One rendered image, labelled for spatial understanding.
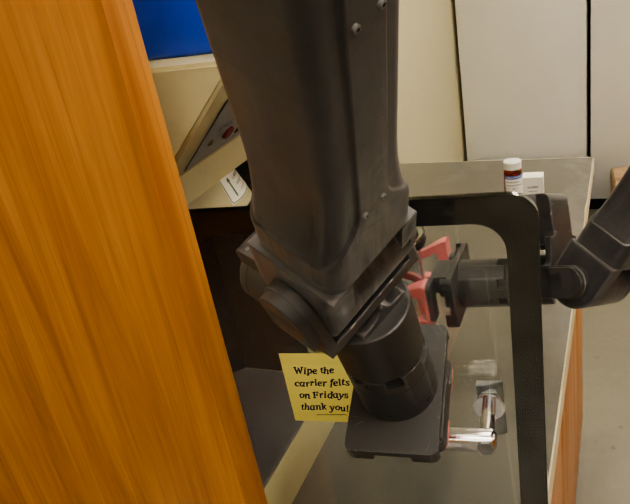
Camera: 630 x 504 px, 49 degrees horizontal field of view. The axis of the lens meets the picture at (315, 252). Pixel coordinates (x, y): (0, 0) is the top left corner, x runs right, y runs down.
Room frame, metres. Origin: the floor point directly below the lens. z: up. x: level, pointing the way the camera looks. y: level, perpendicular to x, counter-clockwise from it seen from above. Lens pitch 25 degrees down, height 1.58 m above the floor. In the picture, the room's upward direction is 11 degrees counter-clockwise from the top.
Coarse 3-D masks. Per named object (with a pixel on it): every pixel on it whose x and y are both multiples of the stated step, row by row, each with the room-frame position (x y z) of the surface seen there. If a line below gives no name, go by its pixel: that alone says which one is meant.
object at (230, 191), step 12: (228, 180) 0.73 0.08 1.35; (240, 180) 0.75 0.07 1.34; (204, 192) 0.70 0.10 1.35; (216, 192) 0.70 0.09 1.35; (228, 192) 0.71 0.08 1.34; (240, 192) 0.73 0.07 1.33; (192, 204) 0.69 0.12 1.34; (204, 204) 0.69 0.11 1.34; (216, 204) 0.70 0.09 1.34; (228, 204) 0.71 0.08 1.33; (240, 204) 0.72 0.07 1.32
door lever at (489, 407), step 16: (480, 400) 0.46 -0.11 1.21; (496, 400) 0.45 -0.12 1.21; (480, 416) 0.46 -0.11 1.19; (496, 416) 0.45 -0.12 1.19; (464, 432) 0.42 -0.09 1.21; (480, 432) 0.42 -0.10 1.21; (448, 448) 0.42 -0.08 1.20; (464, 448) 0.42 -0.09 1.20; (480, 448) 0.41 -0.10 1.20; (496, 448) 0.41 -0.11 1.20
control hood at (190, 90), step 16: (160, 64) 0.54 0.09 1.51; (176, 64) 0.52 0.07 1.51; (192, 64) 0.51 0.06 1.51; (208, 64) 0.51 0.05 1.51; (160, 80) 0.52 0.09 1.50; (176, 80) 0.52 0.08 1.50; (192, 80) 0.51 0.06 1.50; (208, 80) 0.51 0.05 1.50; (160, 96) 0.53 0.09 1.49; (176, 96) 0.52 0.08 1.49; (192, 96) 0.51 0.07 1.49; (208, 96) 0.51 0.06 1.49; (224, 96) 0.53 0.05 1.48; (176, 112) 0.52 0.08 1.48; (192, 112) 0.52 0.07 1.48; (208, 112) 0.52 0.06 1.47; (176, 128) 0.52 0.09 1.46; (192, 128) 0.52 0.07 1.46; (208, 128) 0.55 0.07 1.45; (176, 144) 0.53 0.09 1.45; (192, 144) 0.54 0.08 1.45; (176, 160) 0.53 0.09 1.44
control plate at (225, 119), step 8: (224, 104) 0.54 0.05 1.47; (224, 112) 0.55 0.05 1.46; (216, 120) 0.55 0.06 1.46; (224, 120) 0.57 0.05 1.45; (232, 120) 0.59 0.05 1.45; (216, 128) 0.56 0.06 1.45; (224, 128) 0.59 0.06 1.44; (208, 136) 0.56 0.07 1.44; (216, 136) 0.58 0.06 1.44; (232, 136) 0.63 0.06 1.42; (200, 144) 0.56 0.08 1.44; (216, 144) 0.60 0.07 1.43; (224, 144) 0.63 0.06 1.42; (200, 152) 0.57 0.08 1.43; (208, 152) 0.59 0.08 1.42; (192, 160) 0.56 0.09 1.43; (200, 160) 0.59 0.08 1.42
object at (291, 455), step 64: (512, 192) 0.45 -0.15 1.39; (448, 256) 0.47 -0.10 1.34; (512, 256) 0.45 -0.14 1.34; (256, 320) 0.52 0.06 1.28; (448, 320) 0.47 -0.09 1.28; (512, 320) 0.45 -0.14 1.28; (256, 384) 0.53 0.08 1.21; (512, 384) 0.45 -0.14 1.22; (256, 448) 0.54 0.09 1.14; (320, 448) 0.51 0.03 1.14; (512, 448) 0.45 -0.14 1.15
